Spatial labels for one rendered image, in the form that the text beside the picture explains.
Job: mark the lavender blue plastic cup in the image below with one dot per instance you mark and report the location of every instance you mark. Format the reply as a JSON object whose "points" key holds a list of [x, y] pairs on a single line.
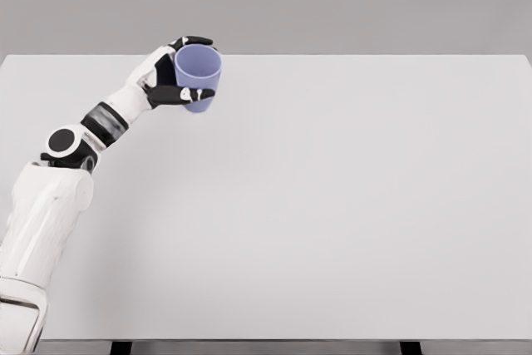
{"points": [[198, 65]]}

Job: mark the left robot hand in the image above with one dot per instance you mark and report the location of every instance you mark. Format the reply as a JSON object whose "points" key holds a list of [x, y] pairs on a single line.
{"points": [[146, 74]]}

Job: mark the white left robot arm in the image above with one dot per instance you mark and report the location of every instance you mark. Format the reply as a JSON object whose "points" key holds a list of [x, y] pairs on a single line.
{"points": [[45, 205]]}

